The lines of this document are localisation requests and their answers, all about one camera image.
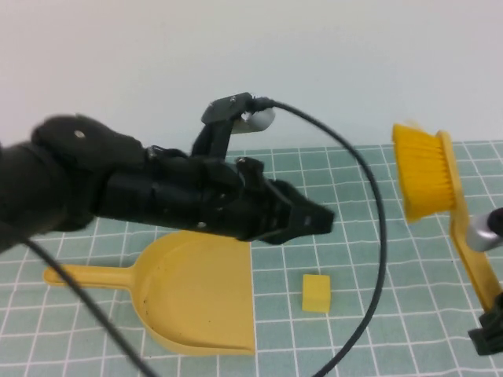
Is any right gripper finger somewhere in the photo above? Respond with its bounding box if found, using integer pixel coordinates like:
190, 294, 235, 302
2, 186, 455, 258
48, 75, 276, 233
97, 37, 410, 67
467, 328, 503, 357
479, 292, 503, 330

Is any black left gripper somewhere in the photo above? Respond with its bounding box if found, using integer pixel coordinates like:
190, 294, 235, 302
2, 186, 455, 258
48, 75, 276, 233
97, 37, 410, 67
188, 156, 335, 244

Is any small yellow foam cube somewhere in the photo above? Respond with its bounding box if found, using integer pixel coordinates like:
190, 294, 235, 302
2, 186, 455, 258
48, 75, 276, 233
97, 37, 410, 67
301, 273, 332, 314

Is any yellow plastic dustpan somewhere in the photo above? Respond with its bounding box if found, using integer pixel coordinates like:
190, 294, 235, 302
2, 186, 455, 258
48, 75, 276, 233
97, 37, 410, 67
42, 230, 257, 357

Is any yellow hand brush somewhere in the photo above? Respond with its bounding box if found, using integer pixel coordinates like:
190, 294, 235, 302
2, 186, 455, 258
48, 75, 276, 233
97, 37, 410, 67
391, 119, 503, 313

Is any black left camera cable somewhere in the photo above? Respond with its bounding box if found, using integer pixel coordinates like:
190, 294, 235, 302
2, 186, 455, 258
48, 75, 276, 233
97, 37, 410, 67
25, 97, 389, 377

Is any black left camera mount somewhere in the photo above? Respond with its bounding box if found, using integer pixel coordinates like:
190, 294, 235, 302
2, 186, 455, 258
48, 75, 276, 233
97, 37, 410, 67
191, 92, 260, 159

